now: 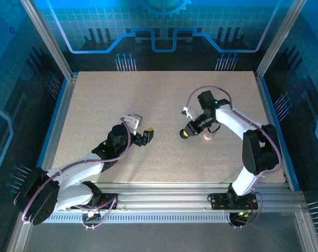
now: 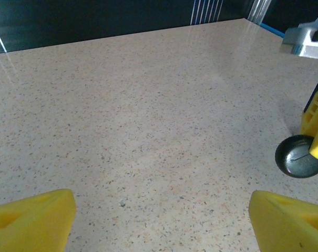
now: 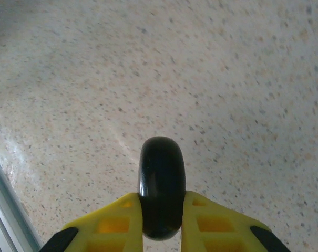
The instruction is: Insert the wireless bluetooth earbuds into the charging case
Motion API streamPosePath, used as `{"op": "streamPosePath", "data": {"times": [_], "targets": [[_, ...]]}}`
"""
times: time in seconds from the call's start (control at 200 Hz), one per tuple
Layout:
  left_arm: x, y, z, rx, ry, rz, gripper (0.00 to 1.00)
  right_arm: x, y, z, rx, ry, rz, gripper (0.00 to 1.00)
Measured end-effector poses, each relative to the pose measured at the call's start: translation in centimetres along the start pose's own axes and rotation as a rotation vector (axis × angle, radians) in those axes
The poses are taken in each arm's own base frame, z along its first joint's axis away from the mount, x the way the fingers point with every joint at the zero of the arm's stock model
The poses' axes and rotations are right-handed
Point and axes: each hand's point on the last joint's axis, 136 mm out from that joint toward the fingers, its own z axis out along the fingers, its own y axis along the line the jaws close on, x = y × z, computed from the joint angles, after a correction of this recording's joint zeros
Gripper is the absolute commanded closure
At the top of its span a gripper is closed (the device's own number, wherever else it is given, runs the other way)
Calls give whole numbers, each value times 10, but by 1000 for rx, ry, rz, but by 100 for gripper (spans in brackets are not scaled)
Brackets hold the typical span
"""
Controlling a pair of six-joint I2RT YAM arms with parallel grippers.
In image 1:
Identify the black earbud charging case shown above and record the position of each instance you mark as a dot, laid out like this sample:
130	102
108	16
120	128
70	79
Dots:
182	132

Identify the pink earbud charging case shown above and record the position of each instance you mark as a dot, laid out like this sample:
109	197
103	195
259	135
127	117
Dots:
208	136

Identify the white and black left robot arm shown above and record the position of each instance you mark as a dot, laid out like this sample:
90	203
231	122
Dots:
77	170

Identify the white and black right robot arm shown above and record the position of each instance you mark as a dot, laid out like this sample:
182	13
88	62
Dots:
235	120

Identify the aluminium mounting beam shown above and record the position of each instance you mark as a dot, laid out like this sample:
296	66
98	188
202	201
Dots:
161	197

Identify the small white connector plug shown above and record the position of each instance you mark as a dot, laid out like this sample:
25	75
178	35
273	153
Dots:
93	213

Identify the small board with LEDs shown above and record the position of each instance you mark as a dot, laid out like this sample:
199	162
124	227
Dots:
241	215

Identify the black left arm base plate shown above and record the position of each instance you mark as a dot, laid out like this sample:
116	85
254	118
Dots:
108	199

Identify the aluminium table side rail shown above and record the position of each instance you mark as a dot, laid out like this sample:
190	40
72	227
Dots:
260	84
65	105

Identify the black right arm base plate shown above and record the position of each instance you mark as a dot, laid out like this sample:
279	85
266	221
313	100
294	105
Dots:
219	200

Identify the aluminium frame post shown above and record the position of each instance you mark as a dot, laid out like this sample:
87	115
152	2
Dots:
279	39
309	236
49	39
16	236

